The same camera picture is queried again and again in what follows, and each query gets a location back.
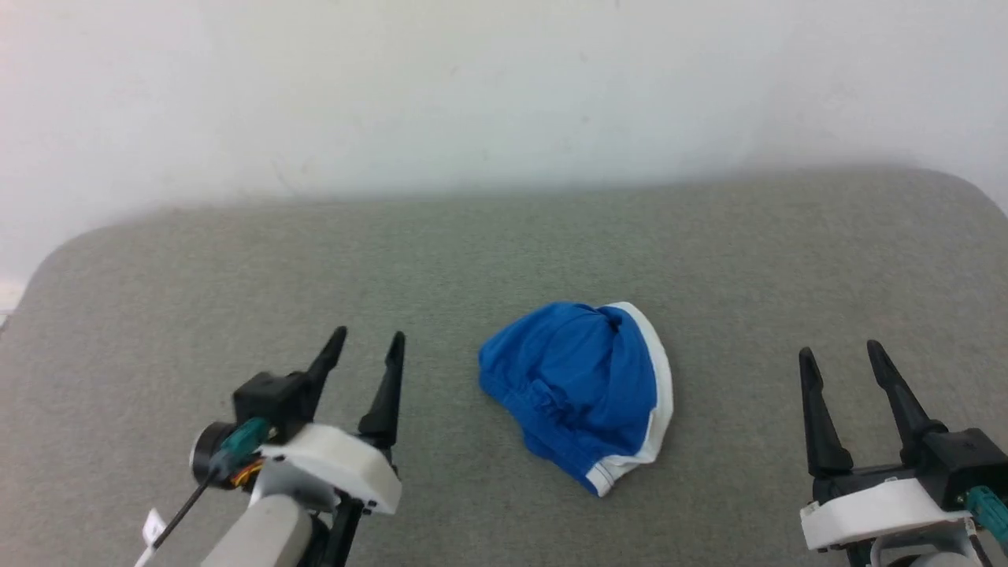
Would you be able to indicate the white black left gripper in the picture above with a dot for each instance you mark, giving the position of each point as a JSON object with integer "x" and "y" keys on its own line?
{"x": 346, "y": 465}

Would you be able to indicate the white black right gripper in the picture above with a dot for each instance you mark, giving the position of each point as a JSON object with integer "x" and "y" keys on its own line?
{"x": 874, "y": 508}

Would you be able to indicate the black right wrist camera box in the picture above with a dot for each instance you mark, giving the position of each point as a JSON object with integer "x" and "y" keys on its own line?
{"x": 965, "y": 461}

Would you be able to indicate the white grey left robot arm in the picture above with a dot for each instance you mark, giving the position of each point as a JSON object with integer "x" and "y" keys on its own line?
{"x": 260, "y": 535}

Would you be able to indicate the grey fabric sofa seat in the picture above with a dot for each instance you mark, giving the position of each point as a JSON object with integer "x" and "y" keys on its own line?
{"x": 504, "y": 252}

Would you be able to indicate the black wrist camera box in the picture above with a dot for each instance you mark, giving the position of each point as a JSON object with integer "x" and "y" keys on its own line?
{"x": 965, "y": 461}
{"x": 272, "y": 402}

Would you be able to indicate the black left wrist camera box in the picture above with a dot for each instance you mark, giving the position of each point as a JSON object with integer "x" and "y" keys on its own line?
{"x": 272, "y": 402}

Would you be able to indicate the blue garment with white waistband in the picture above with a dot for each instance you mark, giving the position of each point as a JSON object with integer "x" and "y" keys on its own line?
{"x": 579, "y": 386}

